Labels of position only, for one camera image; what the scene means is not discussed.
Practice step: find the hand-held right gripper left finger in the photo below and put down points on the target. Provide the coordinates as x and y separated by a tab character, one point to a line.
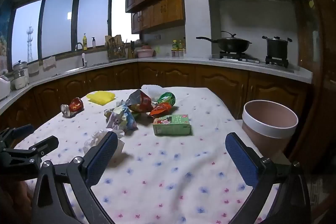
102	158

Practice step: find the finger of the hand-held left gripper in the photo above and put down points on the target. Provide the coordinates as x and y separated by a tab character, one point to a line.
44	145
21	130

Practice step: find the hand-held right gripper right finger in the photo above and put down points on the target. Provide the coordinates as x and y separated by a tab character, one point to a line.
241	158

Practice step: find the pink trash bin white rim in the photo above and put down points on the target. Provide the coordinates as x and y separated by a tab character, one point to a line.
265	140

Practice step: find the white foam net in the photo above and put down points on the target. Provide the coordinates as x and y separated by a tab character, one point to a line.
152	89

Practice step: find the person's left hand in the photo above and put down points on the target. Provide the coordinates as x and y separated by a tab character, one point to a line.
13	200

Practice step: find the crumpled white tissue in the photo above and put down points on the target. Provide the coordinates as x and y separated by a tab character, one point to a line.
98	138

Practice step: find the crumpled colourful paper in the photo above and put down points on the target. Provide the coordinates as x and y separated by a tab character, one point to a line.
120	119

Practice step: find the white countertop appliance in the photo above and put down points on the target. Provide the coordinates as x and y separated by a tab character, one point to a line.
4	87

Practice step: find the red snack packet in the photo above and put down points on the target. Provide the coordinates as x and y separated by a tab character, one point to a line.
73	107

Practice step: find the white steamer cooker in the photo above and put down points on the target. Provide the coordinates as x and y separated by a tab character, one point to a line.
20	77

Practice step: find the white floral tablecloth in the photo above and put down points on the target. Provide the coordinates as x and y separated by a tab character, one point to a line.
157	174

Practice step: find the yellow foam net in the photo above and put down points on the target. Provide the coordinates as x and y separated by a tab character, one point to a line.
101	97

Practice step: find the red snack bag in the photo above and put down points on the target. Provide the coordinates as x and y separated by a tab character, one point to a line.
139	102

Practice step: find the orange red packet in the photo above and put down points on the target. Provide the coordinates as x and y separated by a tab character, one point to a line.
160	109

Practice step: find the green carton box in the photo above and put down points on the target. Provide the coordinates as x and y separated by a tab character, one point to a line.
172	124

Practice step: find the gas stove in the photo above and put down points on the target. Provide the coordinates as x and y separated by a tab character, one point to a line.
249	59

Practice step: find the wooden lower cabinets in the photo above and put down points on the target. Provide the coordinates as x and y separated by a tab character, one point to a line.
183	77

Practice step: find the metal faucet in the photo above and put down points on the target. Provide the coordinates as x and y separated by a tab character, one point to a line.
78	45

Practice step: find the white kitchen countertop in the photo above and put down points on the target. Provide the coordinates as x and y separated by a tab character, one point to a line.
199	60

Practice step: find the yellow dish soap bottle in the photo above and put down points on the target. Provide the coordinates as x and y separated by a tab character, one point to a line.
85	42

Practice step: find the kitchen window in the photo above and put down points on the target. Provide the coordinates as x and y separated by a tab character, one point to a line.
57	27

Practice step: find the utensil rack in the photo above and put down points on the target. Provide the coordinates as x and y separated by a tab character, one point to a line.
115	49

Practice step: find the white pump dispenser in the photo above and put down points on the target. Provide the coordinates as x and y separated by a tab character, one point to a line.
94	43

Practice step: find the pink basin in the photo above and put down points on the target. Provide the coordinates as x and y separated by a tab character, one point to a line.
145	53

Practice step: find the black wok with lid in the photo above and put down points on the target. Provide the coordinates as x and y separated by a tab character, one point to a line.
233	44

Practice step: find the black pot with lid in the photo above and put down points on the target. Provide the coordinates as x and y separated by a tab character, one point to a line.
277	47

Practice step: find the yellow capped condiment bottle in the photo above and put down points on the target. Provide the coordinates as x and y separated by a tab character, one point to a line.
180	47
174	48

